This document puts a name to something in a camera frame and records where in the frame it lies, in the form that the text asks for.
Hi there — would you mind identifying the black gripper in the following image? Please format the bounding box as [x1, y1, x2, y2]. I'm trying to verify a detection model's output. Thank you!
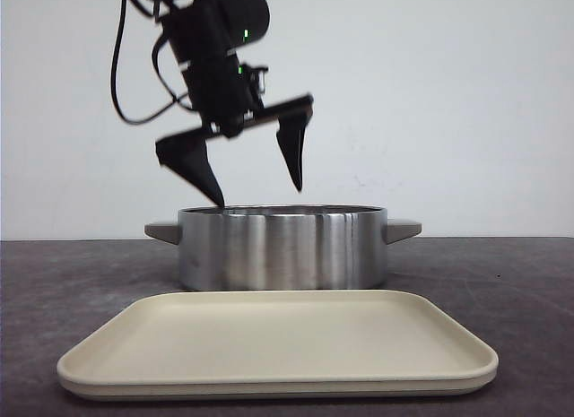
[155, 54, 313, 207]

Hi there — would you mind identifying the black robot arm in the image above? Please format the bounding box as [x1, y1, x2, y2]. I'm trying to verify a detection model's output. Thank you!
[152, 0, 313, 207]

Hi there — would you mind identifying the stainless steel steamer pot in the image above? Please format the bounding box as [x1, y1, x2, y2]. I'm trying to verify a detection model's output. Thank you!
[144, 204, 422, 291]

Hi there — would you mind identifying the cream rectangular tray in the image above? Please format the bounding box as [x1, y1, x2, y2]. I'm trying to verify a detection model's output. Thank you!
[57, 290, 499, 401]

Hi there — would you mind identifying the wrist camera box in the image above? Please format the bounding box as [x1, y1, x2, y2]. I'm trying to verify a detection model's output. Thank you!
[240, 63, 269, 109]

